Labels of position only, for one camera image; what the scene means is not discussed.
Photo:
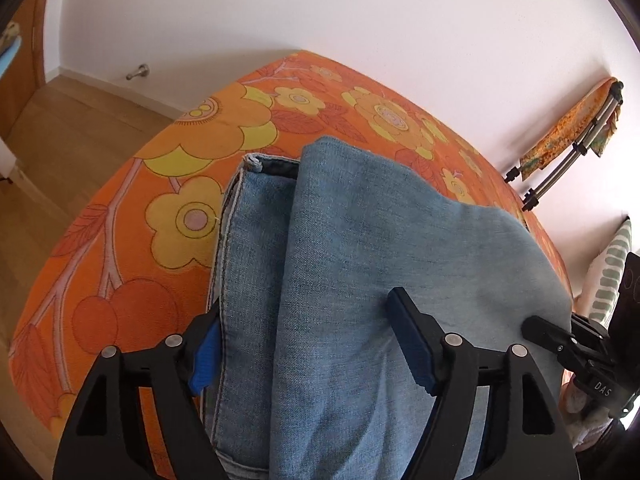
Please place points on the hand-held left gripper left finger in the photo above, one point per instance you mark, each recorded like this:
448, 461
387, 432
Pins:
205, 360

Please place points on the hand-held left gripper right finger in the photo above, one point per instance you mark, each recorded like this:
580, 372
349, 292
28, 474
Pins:
415, 350

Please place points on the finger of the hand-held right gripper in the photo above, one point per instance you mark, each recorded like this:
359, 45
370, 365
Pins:
595, 335
547, 332

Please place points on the light blue denim pants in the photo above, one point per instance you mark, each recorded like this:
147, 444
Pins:
350, 260

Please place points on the green striped white pillow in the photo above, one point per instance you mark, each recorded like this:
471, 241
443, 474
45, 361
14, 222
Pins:
607, 280

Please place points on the orange floral bedspread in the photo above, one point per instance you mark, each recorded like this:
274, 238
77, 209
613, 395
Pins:
150, 260

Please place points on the orange patterned scarf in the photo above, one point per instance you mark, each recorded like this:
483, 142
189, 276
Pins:
560, 135

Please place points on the metal door stopper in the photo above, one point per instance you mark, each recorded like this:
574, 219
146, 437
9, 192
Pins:
142, 71

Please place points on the wooden door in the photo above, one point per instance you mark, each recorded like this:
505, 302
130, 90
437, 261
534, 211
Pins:
25, 60

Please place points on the light blue chair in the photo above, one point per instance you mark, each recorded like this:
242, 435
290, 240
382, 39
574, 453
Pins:
11, 54

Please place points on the leopard print seat cushion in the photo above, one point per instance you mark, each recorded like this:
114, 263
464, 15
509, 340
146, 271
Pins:
11, 34

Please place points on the silver black camera tripod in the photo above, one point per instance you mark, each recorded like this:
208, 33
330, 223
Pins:
565, 157

